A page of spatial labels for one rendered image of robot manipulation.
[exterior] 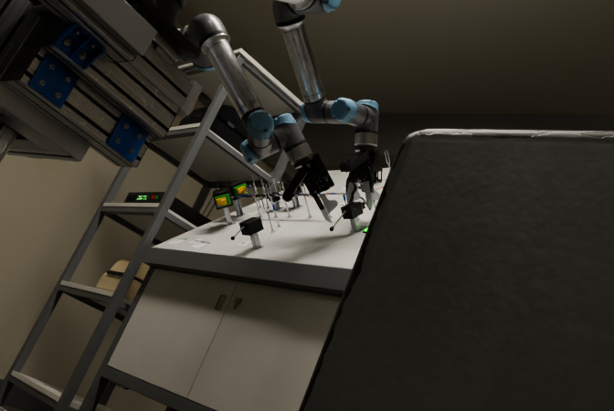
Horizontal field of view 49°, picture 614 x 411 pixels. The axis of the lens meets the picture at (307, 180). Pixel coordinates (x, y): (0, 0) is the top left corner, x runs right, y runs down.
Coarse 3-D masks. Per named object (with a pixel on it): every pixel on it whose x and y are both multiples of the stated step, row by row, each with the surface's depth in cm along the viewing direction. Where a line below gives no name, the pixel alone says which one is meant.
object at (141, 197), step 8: (144, 192) 296; (152, 192) 291; (160, 192) 285; (128, 200) 302; (136, 200) 297; (144, 200) 291; (152, 200) 286; (160, 200) 281; (176, 200) 283; (176, 208) 283; (184, 208) 286; (192, 208) 288; (184, 216) 286; (192, 216) 288; (200, 216) 291; (200, 224) 291
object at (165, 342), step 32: (160, 288) 249; (192, 288) 235; (224, 288) 222; (160, 320) 238; (192, 320) 224; (128, 352) 241; (160, 352) 227; (192, 352) 215; (160, 384) 218; (192, 384) 207
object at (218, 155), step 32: (192, 64) 328; (256, 64) 305; (224, 96) 294; (288, 96) 319; (192, 128) 293; (192, 160) 282; (224, 160) 314; (288, 160) 318; (96, 224) 311; (128, 224) 322; (160, 224) 271; (192, 224) 286; (64, 288) 294; (96, 288) 273; (128, 288) 261; (96, 352) 252; (32, 384) 266
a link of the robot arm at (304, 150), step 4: (304, 144) 205; (308, 144) 208; (296, 148) 204; (300, 148) 204; (304, 148) 205; (308, 148) 206; (288, 152) 206; (292, 152) 205; (296, 152) 204; (300, 152) 204; (304, 152) 205; (308, 152) 205; (288, 156) 207; (292, 156) 205; (296, 156) 204; (300, 156) 204; (304, 156) 204; (292, 160) 205; (296, 160) 205; (300, 160) 205
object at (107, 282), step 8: (120, 264) 284; (144, 264) 275; (112, 272) 278; (120, 272) 280; (144, 272) 274; (104, 280) 279; (112, 280) 275; (136, 280) 272; (104, 288) 276; (112, 288) 272; (136, 288) 272; (128, 296) 269
